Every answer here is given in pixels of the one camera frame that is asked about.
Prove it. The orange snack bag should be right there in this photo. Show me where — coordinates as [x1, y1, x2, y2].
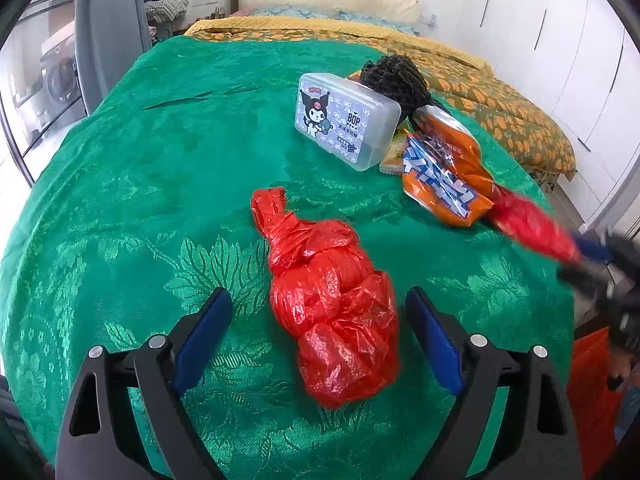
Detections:
[402, 105, 494, 228]

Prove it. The red plastic bag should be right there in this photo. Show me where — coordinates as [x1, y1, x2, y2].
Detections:
[250, 188, 400, 410]

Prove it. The clear plastic box with label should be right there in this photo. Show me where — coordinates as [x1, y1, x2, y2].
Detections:
[294, 73, 401, 171]

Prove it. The dark red wrapper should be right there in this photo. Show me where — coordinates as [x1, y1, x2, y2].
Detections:
[486, 184, 582, 264]

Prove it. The bed with orange floral quilt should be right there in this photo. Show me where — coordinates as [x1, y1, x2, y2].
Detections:
[186, 15, 577, 186]

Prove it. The white wardrobe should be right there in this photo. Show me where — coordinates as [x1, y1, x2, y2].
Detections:
[456, 0, 639, 231]

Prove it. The green embroidered tablecloth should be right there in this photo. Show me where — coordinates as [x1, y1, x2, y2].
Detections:
[1, 37, 574, 479]

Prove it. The black foam net upper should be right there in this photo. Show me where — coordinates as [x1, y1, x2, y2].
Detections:
[359, 54, 432, 122]

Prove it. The washing machine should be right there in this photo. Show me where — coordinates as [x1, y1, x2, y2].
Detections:
[40, 35, 80, 107]

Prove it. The right teal pillow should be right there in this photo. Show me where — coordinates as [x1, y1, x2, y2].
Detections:
[335, 10, 420, 37]

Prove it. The teal pillow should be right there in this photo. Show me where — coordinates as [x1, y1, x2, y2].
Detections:
[250, 6, 338, 20]
[335, 10, 420, 37]

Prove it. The left teal pillow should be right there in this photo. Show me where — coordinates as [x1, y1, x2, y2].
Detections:
[250, 6, 338, 20]

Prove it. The pile of clothes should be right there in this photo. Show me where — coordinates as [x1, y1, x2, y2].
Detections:
[144, 0, 189, 25]

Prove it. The blue-grey curtain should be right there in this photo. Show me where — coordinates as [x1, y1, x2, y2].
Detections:
[75, 0, 151, 114]

